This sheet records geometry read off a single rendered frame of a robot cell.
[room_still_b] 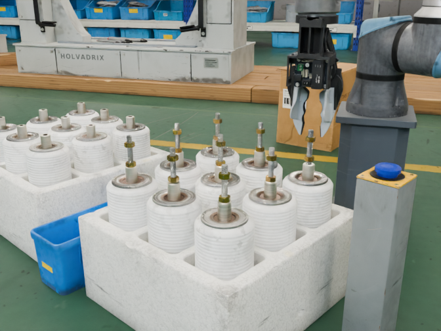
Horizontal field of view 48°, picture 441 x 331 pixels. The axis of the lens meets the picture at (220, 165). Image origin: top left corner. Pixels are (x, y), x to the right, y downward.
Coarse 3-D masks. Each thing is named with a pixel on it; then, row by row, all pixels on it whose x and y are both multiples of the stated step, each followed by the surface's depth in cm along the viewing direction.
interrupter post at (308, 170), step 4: (304, 164) 93; (312, 164) 93; (304, 168) 93; (308, 168) 93; (312, 168) 93; (304, 172) 93; (308, 172) 93; (312, 172) 93; (304, 176) 93; (308, 176) 93; (312, 176) 93; (304, 180) 94; (308, 180) 93; (312, 180) 94
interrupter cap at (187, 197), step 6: (156, 192) 87; (162, 192) 87; (180, 192) 87; (186, 192) 87; (192, 192) 87; (156, 198) 85; (162, 198) 85; (180, 198) 86; (186, 198) 85; (192, 198) 84; (162, 204) 82; (168, 204) 82; (174, 204) 82; (180, 204) 82; (186, 204) 83
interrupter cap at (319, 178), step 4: (292, 172) 97; (296, 172) 97; (300, 172) 97; (316, 172) 97; (288, 176) 95; (292, 176) 95; (296, 176) 95; (300, 176) 96; (316, 176) 95; (320, 176) 95; (324, 176) 95; (292, 180) 93; (296, 180) 93; (300, 180) 93; (316, 180) 94; (320, 180) 93; (324, 180) 93; (300, 184) 91; (304, 184) 91; (308, 184) 91; (312, 184) 91; (316, 184) 91; (320, 184) 91
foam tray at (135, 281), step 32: (96, 224) 92; (96, 256) 94; (128, 256) 86; (160, 256) 81; (192, 256) 82; (256, 256) 83; (288, 256) 81; (320, 256) 89; (96, 288) 97; (128, 288) 89; (160, 288) 82; (192, 288) 76; (224, 288) 72; (256, 288) 75; (288, 288) 83; (320, 288) 92; (128, 320) 92; (160, 320) 84; (192, 320) 78; (224, 320) 72; (256, 320) 78; (288, 320) 85
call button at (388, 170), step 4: (376, 164) 79; (380, 164) 78; (384, 164) 78; (388, 164) 78; (392, 164) 78; (396, 164) 79; (376, 168) 78; (380, 168) 77; (384, 168) 77; (388, 168) 77; (392, 168) 77; (396, 168) 77; (400, 168) 77; (380, 172) 77; (384, 172) 76; (388, 172) 76; (392, 172) 76; (396, 172) 76; (400, 172) 77; (380, 176) 78; (384, 176) 77; (388, 176) 77; (392, 176) 77; (396, 176) 77
